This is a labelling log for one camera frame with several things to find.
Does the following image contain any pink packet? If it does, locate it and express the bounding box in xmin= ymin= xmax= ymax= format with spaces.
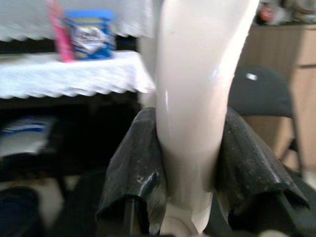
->
xmin=47 ymin=0 xmax=76 ymax=62

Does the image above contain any light wood cabinet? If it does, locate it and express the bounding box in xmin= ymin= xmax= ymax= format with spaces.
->
xmin=240 ymin=24 xmax=316 ymax=171

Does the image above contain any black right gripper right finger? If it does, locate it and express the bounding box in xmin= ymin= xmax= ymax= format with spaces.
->
xmin=212 ymin=106 xmax=311 ymax=214

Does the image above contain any black folding chair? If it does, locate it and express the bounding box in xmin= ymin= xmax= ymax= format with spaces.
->
xmin=229 ymin=66 xmax=305 ymax=175

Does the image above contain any black table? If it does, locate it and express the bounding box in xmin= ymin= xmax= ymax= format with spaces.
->
xmin=0 ymin=39 xmax=149 ymax=178

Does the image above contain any white scalloped lace cloth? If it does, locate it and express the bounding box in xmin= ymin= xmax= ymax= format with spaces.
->
xmin=0 ymin=51 xmax=156 ymax=99

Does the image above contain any white box with blue logo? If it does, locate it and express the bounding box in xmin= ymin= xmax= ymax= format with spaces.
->
xmin=0 ymin=116 xmax=54 ymax=159

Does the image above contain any blue printed box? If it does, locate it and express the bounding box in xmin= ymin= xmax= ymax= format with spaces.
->
xmin=64 ymin=9 xmax=117 ymax=60

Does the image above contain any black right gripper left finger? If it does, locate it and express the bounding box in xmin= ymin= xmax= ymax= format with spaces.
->
xmin=95 ymin=107 xmax=172 ymax=235

